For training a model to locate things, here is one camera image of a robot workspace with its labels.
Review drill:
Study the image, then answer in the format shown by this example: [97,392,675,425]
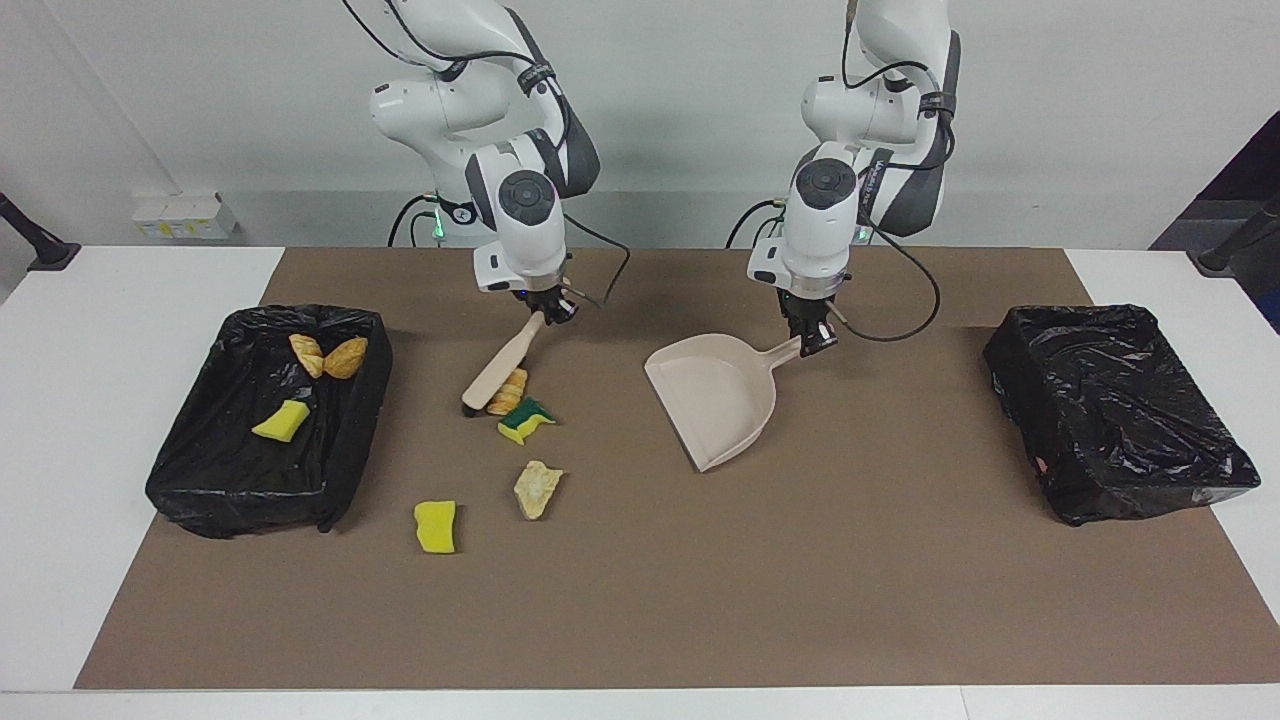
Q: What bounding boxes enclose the black lined trash bin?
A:
[983,304,1262,527]
[145,304,394,539]

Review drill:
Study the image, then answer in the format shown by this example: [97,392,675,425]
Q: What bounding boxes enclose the brown table mat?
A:
[75,247,1280,691]

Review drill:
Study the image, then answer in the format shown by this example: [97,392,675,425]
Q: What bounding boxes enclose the striped orange croissant piece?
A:
[487,368,529,416]

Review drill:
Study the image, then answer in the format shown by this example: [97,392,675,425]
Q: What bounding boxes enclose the beige bread chunk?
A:
[513,460,564,521]

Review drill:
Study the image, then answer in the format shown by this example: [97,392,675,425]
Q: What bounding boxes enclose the plain yellow sponge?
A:
[414,500,458,555]

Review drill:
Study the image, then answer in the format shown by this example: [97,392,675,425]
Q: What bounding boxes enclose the small yellow green sponge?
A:
[250,400,312,443]

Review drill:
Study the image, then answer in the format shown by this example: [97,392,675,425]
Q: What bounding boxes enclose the brown bread roll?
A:
[323,337,370,380]

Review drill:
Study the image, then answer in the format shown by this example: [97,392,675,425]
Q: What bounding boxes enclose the beige brush black bristles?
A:
[461,311,548,416]

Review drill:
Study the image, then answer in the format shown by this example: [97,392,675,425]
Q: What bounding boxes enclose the black base cable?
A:
[726,198,793,249]
[388,193,441,248]

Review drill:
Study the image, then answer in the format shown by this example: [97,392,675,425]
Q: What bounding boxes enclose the white wall socket box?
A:
[132,192,241,241]

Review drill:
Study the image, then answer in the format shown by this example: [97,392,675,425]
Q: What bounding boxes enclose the beige plastic dustpan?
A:
[643,333,806,473]

